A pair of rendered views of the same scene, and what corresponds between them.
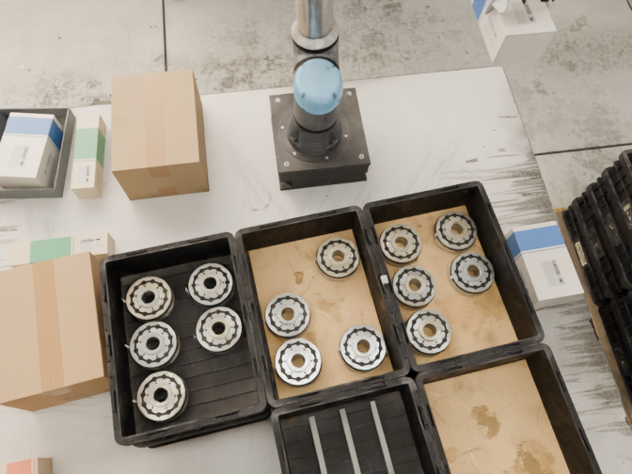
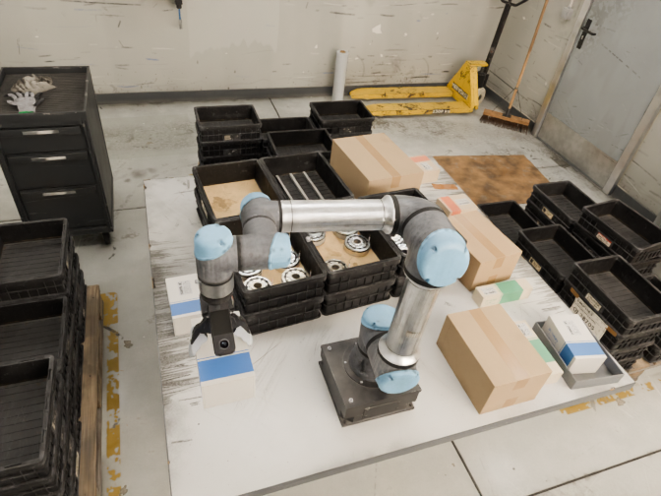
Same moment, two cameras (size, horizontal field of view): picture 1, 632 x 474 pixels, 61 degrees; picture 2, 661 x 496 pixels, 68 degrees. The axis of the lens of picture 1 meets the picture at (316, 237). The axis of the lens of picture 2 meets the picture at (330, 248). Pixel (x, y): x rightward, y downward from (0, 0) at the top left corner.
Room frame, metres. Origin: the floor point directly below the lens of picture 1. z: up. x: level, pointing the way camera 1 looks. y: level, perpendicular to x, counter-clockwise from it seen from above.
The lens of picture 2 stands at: (1.77, -0.35, 2.09)
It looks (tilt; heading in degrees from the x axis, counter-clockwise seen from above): 40 degrees down; 168
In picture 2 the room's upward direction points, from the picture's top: 8 degrees clockwise
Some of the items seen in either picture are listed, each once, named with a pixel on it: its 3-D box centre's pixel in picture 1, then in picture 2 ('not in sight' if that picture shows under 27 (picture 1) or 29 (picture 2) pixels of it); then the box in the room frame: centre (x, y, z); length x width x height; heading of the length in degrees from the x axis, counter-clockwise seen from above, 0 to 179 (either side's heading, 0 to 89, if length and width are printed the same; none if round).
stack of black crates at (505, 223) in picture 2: not in sight; (506, 234); (-0.48, 1.23, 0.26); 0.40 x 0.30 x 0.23; 12
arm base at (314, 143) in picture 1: (315, 121); (374, 352); (0.85, 0.02, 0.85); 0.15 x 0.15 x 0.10
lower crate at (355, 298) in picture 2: not in sight; (338, 265); (0.34, -0.01, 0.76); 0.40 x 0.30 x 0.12; 17
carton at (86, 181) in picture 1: (89, 155); (533, 350); (0.77, 0.65, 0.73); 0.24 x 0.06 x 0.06; 9
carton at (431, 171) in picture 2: not in sight; (421, 168); (-0.45, 0.55, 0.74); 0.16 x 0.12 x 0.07; 18
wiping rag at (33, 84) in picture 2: not in sight; (33, 82); (-0.98, -1.54, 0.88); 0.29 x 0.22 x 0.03; 12
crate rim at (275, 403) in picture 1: (318, 299); (343, 234); (0.34, -0.01, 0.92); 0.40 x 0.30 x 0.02; 17
